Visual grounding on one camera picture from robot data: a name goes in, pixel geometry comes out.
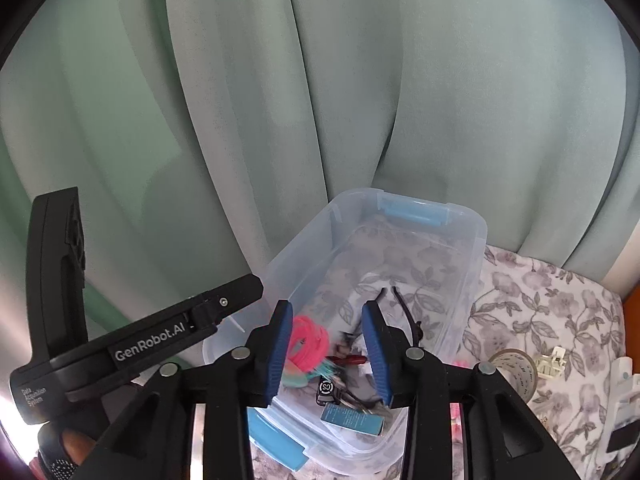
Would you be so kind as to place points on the black studded headband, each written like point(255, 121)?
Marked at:
point(407, 317)

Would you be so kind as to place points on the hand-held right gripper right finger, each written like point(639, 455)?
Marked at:
point(375, 350)

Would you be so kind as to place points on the pale green curtain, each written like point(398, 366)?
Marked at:
point(300, 110)

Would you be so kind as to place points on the brown packing tape roll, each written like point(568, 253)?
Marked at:
point(527, 382)

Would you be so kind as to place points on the white power strip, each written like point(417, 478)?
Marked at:
point(622, 400)

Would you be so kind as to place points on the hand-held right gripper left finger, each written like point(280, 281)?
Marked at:
point(280, 350)

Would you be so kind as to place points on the small blue box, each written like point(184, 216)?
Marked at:
point(350, 417)

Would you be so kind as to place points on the grey floral blanket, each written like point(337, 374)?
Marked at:
point(550, 300)

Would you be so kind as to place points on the person's left hand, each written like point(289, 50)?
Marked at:
point(75, 447)

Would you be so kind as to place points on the clear plastic storage container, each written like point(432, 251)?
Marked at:
point(425, 270)

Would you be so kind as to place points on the black charger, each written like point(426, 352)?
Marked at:
point(620, 440)

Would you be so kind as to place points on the cream plug adapter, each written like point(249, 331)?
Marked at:
point(547, 362)

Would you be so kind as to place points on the red hair claw clip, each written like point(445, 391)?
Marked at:
point(350, 359)

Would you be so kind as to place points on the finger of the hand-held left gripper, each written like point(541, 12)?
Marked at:
point(230, 297)

